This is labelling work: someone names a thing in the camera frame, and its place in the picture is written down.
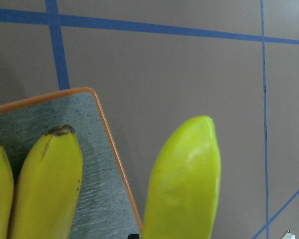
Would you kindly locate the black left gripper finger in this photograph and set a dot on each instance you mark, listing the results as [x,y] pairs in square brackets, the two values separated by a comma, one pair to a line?
[133,236]

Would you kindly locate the yellow banana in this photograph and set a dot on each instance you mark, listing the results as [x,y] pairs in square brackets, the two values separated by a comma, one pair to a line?
[0,189]
[48,187]

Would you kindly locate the grey square plate orange rim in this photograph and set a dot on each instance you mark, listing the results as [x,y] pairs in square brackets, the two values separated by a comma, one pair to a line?
[106,208]

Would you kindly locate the white mounting base plate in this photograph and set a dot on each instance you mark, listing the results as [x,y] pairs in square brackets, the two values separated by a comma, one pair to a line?
[289,235]

